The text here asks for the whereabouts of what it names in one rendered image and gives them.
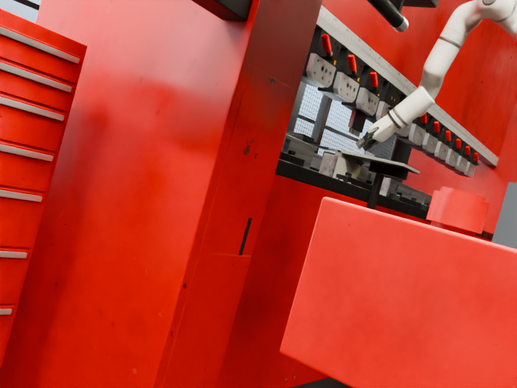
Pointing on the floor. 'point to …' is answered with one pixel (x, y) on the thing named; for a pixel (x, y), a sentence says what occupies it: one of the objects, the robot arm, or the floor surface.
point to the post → (321, 119)
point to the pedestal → (406, 299)
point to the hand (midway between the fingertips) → (364, 145)
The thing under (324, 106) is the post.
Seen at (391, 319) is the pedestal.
